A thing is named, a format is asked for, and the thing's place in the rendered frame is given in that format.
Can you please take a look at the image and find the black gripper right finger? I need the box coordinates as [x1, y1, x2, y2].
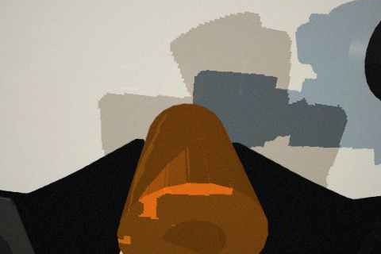
[232, 142, 381, 254]

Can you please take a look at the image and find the orange knob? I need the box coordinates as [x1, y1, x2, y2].
[117, 104, 269, 254]

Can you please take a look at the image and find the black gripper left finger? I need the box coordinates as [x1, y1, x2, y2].
[0, 139, 145, 254]

